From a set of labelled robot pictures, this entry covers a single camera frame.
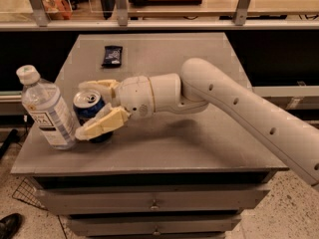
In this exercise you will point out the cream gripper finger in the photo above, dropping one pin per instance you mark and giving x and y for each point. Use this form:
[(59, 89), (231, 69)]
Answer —
[(106, 88), (106, 120)]

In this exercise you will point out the upper grey drawer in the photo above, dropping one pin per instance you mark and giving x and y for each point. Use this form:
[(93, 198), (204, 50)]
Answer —
[(166, 198)]

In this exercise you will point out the grey drawer cabinet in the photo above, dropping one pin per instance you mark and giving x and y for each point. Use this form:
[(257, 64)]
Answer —
[(167, 149)]

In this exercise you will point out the black shoe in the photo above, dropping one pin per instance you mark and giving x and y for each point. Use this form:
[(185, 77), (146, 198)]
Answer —
[(10, 225)]

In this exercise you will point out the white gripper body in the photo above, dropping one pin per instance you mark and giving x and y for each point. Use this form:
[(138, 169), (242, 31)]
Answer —
[(134, 94)]

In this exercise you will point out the blue pepsi can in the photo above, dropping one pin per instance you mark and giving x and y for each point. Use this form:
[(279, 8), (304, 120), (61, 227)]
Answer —
[(86, 104)]

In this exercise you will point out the clear plastic water bottle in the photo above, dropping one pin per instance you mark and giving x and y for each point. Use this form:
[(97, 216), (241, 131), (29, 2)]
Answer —
[(44, 103)]

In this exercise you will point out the dark blue snack packet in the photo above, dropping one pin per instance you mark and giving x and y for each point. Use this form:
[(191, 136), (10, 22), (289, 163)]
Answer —
[(113, 56)]

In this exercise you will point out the grey drawer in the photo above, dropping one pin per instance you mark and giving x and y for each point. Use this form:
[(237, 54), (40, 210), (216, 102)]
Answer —
[(153, 225), (166, 198)]

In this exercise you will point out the orange snack bag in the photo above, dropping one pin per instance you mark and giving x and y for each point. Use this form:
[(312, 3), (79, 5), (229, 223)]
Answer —
[(58, 7)]

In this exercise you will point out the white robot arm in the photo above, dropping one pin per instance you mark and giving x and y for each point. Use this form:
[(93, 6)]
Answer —
[(199, 84)]

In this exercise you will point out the lower grey drawer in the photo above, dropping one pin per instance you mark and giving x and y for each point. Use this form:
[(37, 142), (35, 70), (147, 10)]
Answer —
[(153, 225)]

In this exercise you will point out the wire mesh rack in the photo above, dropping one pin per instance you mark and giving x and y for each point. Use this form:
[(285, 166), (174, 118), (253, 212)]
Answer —
[(25, 192)]

